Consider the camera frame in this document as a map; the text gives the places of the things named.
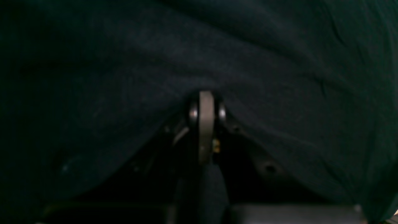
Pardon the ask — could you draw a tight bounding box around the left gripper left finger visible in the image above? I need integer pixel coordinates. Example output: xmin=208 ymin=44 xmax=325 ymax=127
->
xmin=131 ymin=91 xmax=207 ymax=175

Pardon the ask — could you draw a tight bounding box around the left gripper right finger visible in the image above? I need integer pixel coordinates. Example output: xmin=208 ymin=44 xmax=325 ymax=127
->
xmin=207 ymin=91 xmax=287 ymax=181

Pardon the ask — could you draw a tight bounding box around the black t-shirt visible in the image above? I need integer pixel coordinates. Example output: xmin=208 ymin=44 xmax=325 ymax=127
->
xmin=0 ymin=0 xmax=398 ymax=224

